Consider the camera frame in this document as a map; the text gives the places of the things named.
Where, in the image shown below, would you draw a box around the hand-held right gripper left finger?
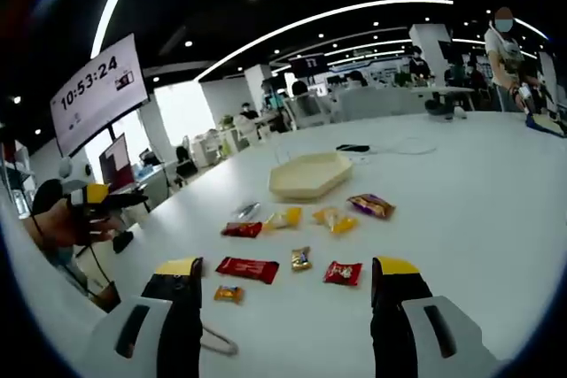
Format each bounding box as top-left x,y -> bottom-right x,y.
86,256 -> 206,378

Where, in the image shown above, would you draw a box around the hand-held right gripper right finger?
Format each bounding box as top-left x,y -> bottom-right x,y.
369,256 -> 502,378

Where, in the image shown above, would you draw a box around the small orange candy food packet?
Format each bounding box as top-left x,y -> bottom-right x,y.
214,284 -> 245,306

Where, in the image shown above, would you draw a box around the small red candy food packet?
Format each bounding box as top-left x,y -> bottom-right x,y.
322,260 -> 363,287

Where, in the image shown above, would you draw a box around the pink food tongs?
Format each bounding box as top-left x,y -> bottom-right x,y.
199,322 -> 240,358

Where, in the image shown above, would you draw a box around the long red food packet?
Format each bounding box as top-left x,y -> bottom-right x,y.
214,256 -> 281,285

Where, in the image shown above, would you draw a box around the red gold wafer food packet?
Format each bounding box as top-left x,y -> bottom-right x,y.
220,220 -> 265,238

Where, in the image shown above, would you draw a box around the small purple brown food packet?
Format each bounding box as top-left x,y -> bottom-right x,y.
346,193 -> 397,220

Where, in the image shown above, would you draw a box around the small gold candy food packet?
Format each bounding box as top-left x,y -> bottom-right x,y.
291,245 -> 314,273

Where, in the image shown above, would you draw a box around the yellow-ended clear food packet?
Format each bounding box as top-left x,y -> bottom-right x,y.
260,205 -> 304,233
312,205 -> 359,235

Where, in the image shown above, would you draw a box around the cream hexagonal container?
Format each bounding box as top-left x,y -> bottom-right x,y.
268,150 -> 354,202

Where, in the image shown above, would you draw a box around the person's left hand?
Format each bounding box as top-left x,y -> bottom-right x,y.
61,205 -> 128,249

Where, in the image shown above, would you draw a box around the desk monitor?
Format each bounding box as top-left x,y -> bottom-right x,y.
97,133 -> 136,193

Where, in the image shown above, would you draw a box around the black mouse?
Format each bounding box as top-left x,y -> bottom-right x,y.
113,231 -> 134,255

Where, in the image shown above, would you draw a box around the brown cup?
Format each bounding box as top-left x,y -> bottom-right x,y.
88,281 -> 121,313

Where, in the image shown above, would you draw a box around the clear plastic packet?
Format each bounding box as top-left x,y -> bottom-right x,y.
232,200 -> 262,220

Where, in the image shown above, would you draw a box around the curved ceiling light strip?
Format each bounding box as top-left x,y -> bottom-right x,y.
90,0 -> 151,60
194,0 -> 455,82

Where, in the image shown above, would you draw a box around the white office chair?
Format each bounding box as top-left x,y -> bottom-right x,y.
283,93 -> 331,129

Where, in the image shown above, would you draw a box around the white desk partition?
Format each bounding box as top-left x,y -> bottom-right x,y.
331,85 -> 426,122

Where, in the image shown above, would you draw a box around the dark hanging display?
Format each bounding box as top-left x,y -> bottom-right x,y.
290,53 -> 327,78

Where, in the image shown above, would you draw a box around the blue tray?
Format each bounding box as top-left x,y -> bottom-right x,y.
525,112 -> 567,139

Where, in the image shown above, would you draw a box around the large wall display screen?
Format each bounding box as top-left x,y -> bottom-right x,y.
49,33 -> 151,158

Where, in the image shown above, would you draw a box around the white cable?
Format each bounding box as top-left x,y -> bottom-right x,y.
353,136 -> 439,158

